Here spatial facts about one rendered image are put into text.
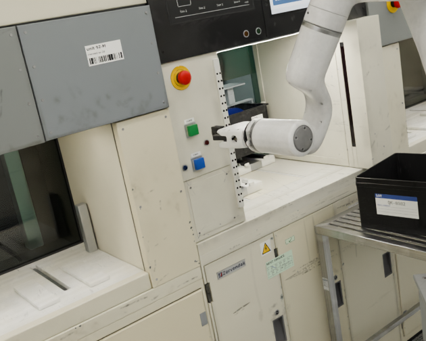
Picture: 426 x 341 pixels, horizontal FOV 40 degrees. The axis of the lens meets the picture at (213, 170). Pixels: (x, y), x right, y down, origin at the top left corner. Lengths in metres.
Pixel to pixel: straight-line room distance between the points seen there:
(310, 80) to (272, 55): 1.09
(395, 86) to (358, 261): 0.67
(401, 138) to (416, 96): 0.88
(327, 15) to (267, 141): 0.31
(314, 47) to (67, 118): 0.62
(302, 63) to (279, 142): 0.18
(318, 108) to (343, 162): 0.88
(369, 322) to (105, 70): 1.44
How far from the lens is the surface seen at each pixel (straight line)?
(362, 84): 2.10
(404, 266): 2.50
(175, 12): 1.65
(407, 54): 3.17
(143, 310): 1.68
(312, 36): 1.29
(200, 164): 1.68
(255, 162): 2.38
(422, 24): 1.34
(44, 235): 1.99
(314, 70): 1.30
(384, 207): 1.88
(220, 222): 1.77
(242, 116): 2.32
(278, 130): 1.33
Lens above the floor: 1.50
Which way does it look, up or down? 15 degrees down
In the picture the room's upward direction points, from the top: 11 degrees counter-clockwise
